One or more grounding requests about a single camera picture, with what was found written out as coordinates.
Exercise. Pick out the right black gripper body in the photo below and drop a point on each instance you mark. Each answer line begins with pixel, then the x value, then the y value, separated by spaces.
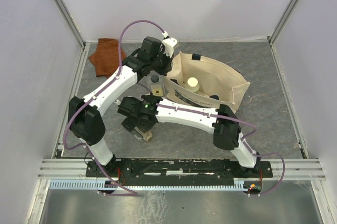
pixel 129 124

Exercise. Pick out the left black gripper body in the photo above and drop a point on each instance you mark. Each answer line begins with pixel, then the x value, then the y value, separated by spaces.
pixel 160 63

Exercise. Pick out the amber liquid clear bottle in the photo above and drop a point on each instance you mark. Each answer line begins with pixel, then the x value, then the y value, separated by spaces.
pixel 146 136

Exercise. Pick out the cream canvas tote bag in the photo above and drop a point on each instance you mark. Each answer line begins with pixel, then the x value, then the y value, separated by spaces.
pixel 219 83

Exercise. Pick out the pale green lotion bottle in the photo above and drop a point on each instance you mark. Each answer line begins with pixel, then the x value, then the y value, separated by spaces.
pixel 192 84

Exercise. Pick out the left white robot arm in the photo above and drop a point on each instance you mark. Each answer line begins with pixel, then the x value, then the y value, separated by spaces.
pixel 85 115

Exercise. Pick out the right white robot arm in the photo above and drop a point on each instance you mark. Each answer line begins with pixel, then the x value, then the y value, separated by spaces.
pixel 220 122

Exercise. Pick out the square perfume bottle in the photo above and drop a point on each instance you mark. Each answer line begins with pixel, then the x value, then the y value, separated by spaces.
pixel 156 85

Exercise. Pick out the brown folded towel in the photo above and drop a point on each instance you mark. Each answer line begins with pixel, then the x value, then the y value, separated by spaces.
pixel 105 59

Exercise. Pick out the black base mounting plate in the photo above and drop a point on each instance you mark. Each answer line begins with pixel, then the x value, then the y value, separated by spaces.
pixel 127 168

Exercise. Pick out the small circuit board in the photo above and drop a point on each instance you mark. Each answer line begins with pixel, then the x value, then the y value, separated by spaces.
pixel 254 188

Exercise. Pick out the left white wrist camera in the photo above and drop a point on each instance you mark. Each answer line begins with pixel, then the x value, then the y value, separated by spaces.
pixel 169 44

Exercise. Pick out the aluminium frame rail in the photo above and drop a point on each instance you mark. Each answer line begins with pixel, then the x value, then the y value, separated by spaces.
pixel 63 169

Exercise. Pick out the blue slotted cable duct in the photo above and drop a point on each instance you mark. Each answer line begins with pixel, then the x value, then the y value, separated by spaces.
pixel 155 183

